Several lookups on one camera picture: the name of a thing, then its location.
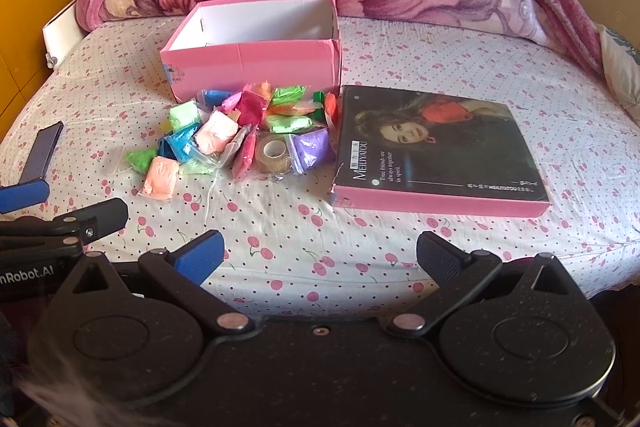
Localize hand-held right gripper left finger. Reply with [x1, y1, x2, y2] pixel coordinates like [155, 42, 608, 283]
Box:
[52, 229, 256, 336]

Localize pile of coloured clay packets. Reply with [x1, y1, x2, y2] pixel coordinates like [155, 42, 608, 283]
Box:
[125, 82, 342, 202]

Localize cherry print bed sheet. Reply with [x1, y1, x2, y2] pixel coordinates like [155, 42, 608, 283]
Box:
[0, 14, 640, 308]

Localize portrait print box lid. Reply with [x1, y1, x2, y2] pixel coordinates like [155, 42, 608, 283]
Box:
[330, 84, 551, 221]

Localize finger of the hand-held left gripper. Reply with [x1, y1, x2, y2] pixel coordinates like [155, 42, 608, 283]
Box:
[0, 179, 130, 244]
[18, 121, 65, 186]

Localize pink cardboard box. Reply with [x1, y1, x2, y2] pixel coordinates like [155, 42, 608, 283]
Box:
[159, 0, 344, 106]

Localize brown tape roll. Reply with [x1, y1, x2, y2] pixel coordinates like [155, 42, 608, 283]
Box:
[255, 134, 294, 176]

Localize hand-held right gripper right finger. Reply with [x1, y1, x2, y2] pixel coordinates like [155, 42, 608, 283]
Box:
[387, 229, 584, 338]

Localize blue floral pillow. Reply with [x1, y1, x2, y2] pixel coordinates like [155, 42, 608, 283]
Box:
[597, 24, 640, 128]

